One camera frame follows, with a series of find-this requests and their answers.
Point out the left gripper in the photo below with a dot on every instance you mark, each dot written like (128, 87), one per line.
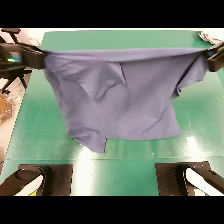
(33, 59)

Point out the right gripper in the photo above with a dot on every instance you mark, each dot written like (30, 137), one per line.
(216, 61)

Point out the purple T-shirt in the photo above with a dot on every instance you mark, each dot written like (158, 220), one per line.
(140, 100)

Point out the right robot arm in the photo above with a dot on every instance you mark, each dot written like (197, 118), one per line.
(181, 181)

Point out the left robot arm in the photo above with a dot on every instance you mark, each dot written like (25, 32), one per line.
(20, 181)

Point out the black chair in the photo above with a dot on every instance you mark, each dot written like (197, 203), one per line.
(11, 78)

